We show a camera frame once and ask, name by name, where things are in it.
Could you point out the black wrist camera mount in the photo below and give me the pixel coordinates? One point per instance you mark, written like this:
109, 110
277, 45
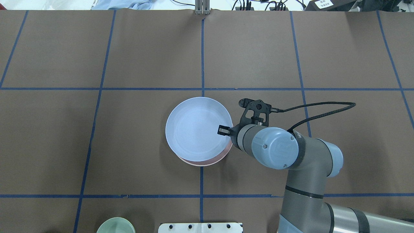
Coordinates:
256, 112

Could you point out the light blue cloth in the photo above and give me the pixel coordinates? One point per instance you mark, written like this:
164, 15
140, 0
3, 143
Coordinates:
121, 4

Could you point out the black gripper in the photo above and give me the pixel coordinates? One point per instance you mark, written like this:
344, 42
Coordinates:
234, 132

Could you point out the green bowl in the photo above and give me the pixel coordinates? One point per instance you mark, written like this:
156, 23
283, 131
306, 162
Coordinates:
116, 225

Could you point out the aluminium frame post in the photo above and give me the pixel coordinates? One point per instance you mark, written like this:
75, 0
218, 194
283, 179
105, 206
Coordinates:
202, 7

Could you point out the blue plate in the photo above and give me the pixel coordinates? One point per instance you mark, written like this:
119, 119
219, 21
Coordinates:
191, 128

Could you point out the pink plate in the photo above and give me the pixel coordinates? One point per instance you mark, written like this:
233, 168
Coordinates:
211, 161

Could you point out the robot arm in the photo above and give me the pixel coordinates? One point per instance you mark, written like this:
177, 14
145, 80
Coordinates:
310, 162

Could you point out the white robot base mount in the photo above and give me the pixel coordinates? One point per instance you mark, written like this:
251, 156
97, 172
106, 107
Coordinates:
217, 227

